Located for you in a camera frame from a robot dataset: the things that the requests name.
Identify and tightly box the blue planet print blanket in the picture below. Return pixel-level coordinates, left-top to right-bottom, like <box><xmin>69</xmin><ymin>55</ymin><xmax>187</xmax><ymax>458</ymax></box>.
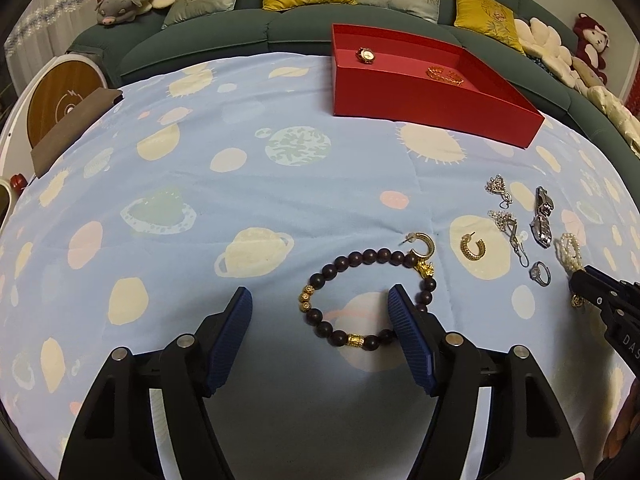
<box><xmin>0</xmin><ymin>52</ymin><xmax>640</xmax><ymax>480</ymax></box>

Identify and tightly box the gold hoop earring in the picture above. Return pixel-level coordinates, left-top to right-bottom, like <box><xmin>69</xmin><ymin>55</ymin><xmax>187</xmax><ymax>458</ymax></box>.
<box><xmin>460</xmin><ymin>232</ymin><xmax>487</xmax><ymax>262</ymax></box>
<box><xmin>402</xmin><ymin>232</ymin><xmax>437</xmax><ymax>256</ymax></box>

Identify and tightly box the dark wooden bead bracelet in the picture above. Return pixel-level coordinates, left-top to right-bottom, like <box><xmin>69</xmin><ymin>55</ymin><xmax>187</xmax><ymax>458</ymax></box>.
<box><xmin>299</xmin><ymin>249</ymin><xmax>438</xmax><ymax>350</ymax></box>

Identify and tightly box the white flower cushion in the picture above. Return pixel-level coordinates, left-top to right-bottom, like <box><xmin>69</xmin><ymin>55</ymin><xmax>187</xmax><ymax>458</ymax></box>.
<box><xmin>514</xmin><ymin>17</ymin><xmax>576</xmax><ymax>78</ymax></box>

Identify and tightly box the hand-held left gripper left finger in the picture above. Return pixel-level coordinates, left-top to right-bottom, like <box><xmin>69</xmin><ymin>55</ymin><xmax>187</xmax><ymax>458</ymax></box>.
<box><xmin>59</xmin><ymin>286</ymin><xmax>252</xmax><ymax>480</ymax></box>

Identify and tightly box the silver ring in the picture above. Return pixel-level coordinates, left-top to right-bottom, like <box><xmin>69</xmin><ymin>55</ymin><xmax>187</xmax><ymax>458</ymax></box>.
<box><xmin>529</xmin><ymin>261</ymin><xmax>553</xmax><ymax>287</ymax></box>

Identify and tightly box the person's right hand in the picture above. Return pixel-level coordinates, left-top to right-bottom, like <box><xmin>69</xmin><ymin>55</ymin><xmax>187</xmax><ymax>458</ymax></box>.
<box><xmin>601</xmin><ymin>375</ymin><xmax>640</xmax><ymax>476</ymax></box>

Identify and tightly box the pearl bracelet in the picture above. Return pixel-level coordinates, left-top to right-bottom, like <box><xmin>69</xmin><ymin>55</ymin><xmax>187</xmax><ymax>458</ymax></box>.
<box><xmin>554</xmin><ymin>232</ymin><xmax>586</xmax><ymax>276</ymax></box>

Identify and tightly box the red monkey plush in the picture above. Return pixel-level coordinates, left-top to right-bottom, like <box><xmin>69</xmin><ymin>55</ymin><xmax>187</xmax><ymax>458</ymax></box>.
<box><xmin>572</xmin><ymin>12</ymin><xmax>612</xmax><ymax>86</ymax></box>

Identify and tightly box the silver drop earring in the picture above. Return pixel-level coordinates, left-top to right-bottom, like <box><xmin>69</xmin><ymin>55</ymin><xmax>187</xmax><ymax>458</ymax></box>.
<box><xmin>488</xmin><ymin>208</ymin><xmax>531</xmax><ymax>268</ymax></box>
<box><xmin>485</xmin><ymin>174</ymin><xmax>515</xmax><ymax>209</ymax></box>

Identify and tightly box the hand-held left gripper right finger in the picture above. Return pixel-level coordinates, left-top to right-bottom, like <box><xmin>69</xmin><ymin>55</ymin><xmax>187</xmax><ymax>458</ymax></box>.
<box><xmin>387</xmin><ymin>283</ymin><xmax>586</xmax><ymax>480</ymax></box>

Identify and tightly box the gold chain bracelet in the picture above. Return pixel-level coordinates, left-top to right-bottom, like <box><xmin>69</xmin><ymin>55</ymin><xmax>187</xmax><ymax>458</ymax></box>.
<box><xmin>425</xmin><ymin>66</ymin><xmax>466</xmax><ymax>87</ymax></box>

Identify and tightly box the white sheer curtain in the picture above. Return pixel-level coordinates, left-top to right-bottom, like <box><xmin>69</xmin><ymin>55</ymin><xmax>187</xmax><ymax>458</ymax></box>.
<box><xmin>2</xmin><ymin>0</ymin><xmax>146</xmax><ymax>68</ymax></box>

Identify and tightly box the red jewelry box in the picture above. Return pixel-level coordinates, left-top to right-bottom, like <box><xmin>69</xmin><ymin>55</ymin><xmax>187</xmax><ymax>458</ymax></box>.
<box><xmin>330</xmin><ymin>23</ymin><xmax>546</xmax><ymax>150</ymax></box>

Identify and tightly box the cream puffy quilt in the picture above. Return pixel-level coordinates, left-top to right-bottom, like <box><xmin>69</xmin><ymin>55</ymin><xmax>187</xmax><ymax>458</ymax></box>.
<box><xmin>575</xmin><ymin>85</ymin><xmax>640</xmax><ymax>156</ymax></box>

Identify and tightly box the dark green sofa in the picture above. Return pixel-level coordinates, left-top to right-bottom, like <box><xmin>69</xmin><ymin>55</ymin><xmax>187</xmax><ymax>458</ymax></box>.
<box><xmin>65</xmin><ymin>0</ymin><xmax>640</xmax><ymax>161</ymax></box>

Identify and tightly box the beige small cushion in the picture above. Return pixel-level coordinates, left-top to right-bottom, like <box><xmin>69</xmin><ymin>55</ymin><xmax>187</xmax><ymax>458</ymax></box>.
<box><xmin>570</xmin><ymin>55</ymin><xmax>606</xmax><ymax>92</ymax></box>

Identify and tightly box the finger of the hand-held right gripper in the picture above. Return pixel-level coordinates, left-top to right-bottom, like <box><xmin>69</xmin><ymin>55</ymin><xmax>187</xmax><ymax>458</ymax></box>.
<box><xmin>585</xmin><ymin>265</ymin><xmax>640</xmax><ymax>297</ymax></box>
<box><xmin>570</xmin><ymin>270</ymin><xmax>621</xmax><ymax>318</ymax></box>

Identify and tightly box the silver wrist watch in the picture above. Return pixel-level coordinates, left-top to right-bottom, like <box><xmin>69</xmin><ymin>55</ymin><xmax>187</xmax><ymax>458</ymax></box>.
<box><xmin>529</xmin><ymin>186</ymin><xmax>556</xmax><ymax>250</ymax></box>

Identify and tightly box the round white wooden-face appliance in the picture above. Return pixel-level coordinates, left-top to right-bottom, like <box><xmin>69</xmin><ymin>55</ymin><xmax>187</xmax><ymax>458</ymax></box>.
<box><xmin>0</xmin><ymin>52</ymin><xmax>108</xmax><ymax>181</ymax></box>

